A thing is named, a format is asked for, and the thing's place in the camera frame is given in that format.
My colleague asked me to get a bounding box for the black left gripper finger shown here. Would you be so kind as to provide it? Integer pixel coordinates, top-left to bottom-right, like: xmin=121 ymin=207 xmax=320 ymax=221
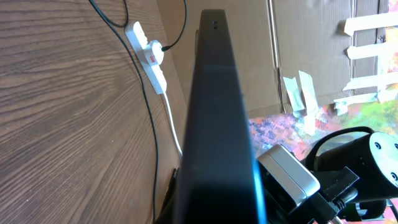
xmin=154 ymin=168 xmax=180 ymax=224

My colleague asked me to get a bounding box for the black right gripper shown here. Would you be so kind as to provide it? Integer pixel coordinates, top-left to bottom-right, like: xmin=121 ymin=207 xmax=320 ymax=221
xmin=289 ymin=167 xmax=359 ymax=224

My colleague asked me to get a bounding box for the blue Galaxy smartphone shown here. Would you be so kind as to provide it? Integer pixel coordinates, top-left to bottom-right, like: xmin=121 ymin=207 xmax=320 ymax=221
xmin=173 ymin=9 xmax=266 ymax=223

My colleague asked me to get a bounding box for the white charger plug adapter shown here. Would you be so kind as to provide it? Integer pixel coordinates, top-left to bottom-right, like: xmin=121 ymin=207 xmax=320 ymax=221
xmin=144 ymin=40 xmax=164 ymax=66

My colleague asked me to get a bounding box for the brown cardboard back panel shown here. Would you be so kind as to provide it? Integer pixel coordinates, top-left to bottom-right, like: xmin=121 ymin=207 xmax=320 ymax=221
xmin=155 ymin=0 xmax=389 ymax=119

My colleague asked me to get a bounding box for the white power strip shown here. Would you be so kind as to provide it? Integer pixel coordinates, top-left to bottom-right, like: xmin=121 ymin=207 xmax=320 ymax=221
xmin=124 ymin=21 xmax=167 ymax=95

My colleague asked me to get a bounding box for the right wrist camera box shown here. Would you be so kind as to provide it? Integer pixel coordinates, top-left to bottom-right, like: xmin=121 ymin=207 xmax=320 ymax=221
xmin=257 ymin=144 xmax=320 ymax=213

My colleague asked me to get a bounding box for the white power strip cord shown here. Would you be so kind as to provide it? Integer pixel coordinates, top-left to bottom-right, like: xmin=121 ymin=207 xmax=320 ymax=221
xmin=160 ymin=91 xmax=184 ymax=159

